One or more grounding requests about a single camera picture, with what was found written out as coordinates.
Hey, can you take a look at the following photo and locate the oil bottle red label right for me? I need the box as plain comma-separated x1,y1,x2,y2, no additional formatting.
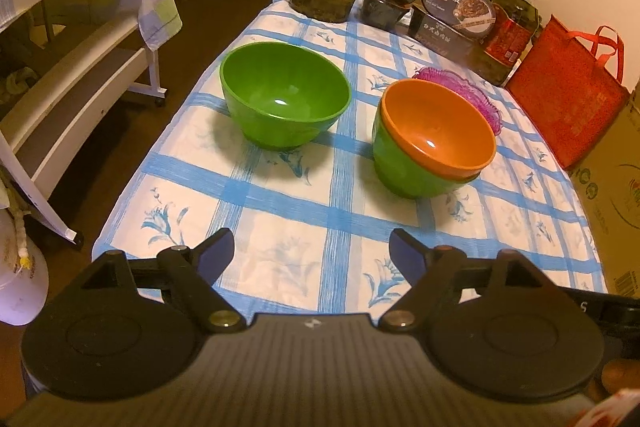
469,0,541,86

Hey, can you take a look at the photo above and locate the red tote bag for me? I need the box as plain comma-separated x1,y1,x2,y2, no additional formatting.
506,17,629,170

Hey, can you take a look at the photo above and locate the green plastic bowl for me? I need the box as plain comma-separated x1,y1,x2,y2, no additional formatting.
372,114,478,199
219,41,352,150

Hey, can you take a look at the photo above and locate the pink glass plate floral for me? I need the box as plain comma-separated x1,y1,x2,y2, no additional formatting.
413,66,502,135

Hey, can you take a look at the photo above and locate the orange plastic bowl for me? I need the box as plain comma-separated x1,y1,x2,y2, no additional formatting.
380,79,497,181

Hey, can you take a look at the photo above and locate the dark cup bottom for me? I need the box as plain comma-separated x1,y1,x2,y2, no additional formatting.
359,0,410,31

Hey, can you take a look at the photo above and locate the large cardboard box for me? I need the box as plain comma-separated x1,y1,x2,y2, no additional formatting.
570,89,640,298

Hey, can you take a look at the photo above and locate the white shelf rack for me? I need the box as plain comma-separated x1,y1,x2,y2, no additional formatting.
1,0,165,244

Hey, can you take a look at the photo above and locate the blue checked tablecloth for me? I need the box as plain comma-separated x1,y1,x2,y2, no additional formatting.
93,0,605,317

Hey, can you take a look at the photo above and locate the dark rectangular food box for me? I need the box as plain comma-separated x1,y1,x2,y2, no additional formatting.
408,6,480,66

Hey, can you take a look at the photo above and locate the person's right hand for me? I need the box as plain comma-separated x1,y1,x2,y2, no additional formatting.
575,359,639,427

